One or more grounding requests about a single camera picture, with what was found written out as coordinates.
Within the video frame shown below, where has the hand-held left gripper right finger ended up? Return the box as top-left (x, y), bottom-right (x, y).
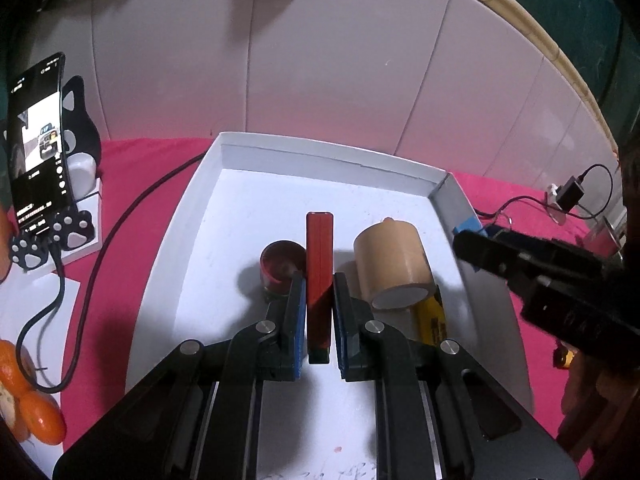
top-left (333, 272), bottom-right (581, 480)

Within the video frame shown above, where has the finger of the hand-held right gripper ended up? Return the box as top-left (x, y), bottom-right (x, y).
top-left (452, 215), bottom-right (506, 240)
top-left (452, 230), bottom-right (620, 292)

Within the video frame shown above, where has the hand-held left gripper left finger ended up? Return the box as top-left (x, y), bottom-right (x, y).
top-left (52, 271), bottom-right (307, 480)

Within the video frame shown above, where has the red rectangular lighter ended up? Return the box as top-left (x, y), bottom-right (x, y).
top-left (305, 211), bottom-right (335, 365)

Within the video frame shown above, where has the white cardboard tray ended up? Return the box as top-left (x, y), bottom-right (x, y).
top-left (125, 131), bottom-right (533, 480)

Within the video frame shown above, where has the person's right hand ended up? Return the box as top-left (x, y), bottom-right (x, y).
top-left (556, 350), bottom-right (640, 466)

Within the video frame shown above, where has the dark red small jar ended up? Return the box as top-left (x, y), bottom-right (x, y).
top-left (259, 240), bottom-right (307, 297)

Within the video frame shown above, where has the stainless steel mug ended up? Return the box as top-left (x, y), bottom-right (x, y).
top-left (585, 215), bottom-right (629, 257)

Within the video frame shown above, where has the brown tape roll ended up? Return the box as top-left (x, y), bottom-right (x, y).
top-left (353, 217), bottom-right (437, 310)

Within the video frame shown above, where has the black charger block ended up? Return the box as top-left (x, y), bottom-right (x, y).
top-left (556, 176), bottom-right (586, 212)

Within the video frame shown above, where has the pink patterned towel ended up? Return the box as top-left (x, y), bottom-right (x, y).
top-left (0, 135), bottom-right (640, 462)

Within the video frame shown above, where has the white paper sheet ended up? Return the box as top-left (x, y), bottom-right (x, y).
top-left (0, 270), bottom-right (84, 480)

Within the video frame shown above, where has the orange tangerine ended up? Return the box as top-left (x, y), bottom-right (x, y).
top-left (18, 390), bottom-right (68, 446)
top-left (0, 340), bottom-right (35, 395)

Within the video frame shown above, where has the black white cat phone stand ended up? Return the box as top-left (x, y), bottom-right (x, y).
top-left (0, 75), bottom-right (104, 274)

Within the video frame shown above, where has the peeled tangerine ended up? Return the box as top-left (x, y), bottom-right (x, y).
top-left (0, 382), bottom-right (24, 437)

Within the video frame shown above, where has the black smartphone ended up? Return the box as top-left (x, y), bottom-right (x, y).
top-left (7, 51), bottom-right (76, 236)

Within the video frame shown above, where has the looped black cable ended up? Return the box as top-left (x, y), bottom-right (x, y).
top-left (575, 162), bottom-right (617, 221)

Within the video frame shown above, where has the long black cable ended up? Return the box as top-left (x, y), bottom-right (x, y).
top-left (15, 152), bottom-right (552, 397)

